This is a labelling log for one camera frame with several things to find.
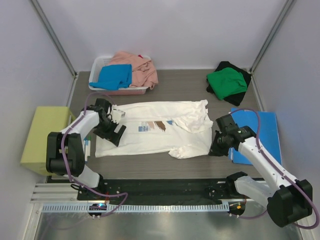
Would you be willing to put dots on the green t-shirt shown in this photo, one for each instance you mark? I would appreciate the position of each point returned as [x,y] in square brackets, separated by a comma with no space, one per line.
[226,82]

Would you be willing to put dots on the blue t-shirt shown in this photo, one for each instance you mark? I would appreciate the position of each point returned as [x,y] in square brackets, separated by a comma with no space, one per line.
[113,77]

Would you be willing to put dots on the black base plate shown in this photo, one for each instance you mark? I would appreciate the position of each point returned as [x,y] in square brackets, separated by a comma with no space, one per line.
[171,192]

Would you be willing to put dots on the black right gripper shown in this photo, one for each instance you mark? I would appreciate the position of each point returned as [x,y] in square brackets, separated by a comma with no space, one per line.
[211,148]

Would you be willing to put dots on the white printed t-shirt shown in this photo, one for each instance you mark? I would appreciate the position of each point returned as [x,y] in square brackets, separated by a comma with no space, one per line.
[183,129]

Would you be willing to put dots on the blue folder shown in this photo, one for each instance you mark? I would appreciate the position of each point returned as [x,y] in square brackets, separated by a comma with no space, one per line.
[268,135]

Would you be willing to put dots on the yellow-green foam block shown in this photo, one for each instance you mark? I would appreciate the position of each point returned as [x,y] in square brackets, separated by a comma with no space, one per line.
[46,119]

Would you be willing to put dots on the right aluminium frame post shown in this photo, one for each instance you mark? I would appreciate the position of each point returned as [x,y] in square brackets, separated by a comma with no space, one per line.
[284,12]

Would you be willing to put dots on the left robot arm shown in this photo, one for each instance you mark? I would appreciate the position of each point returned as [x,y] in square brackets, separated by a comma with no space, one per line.
[65,155]

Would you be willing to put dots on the aluminium rail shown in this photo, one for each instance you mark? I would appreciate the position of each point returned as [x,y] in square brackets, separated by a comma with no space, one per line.
[53,193]

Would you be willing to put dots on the left aluminium frame post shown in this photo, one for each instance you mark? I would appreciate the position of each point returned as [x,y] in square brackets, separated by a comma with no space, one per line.
[53,37]

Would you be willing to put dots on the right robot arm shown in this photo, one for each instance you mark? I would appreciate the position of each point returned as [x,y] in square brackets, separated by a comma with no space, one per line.
[285,198]

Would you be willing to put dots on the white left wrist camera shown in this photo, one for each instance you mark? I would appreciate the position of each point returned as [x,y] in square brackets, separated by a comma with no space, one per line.
[116,115]

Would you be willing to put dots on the white plastic laundry basket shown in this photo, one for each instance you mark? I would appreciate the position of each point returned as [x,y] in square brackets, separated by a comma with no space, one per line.
[97,66]

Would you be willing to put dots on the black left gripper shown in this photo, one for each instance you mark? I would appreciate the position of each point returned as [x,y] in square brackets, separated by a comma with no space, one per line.
[112,136]

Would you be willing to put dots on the pink t-shirt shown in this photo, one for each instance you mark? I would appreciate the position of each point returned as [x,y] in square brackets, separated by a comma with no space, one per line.
[144,73]

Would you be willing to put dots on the black t-shirt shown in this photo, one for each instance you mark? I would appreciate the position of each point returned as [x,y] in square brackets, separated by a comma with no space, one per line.
[235,99]

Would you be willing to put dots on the white slotted cable duct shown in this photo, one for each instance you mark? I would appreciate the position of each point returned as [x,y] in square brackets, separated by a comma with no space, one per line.
[105,208]

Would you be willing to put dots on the aluminium frame post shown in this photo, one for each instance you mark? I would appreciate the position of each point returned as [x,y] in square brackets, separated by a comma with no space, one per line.
[284,12]
[53,37]

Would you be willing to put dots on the white marker pen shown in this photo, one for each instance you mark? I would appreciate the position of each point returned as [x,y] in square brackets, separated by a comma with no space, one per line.
[84,145]
[87,150]
[89,140]

